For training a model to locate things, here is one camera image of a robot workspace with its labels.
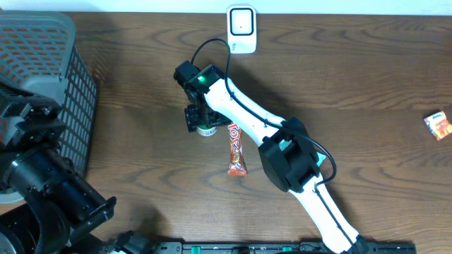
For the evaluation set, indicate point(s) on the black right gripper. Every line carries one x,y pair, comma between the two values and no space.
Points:
193,120

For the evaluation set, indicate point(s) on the green lid jar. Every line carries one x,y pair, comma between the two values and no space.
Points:
206,131

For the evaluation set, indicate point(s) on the red Top chocolate bar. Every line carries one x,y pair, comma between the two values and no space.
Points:
237,166

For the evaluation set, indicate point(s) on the mint Zappy wipes pack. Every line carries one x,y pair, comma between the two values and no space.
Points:
284,144

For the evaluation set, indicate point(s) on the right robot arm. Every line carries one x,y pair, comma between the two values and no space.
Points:
288,155

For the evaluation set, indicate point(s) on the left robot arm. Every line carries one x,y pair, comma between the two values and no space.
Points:
61,208

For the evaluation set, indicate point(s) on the white barcode scanner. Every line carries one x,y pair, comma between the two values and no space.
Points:
241,29

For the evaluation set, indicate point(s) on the grey plastic mesh basket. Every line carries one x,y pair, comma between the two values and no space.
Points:
39,54

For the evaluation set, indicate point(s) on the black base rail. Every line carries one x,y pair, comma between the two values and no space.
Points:
133,242

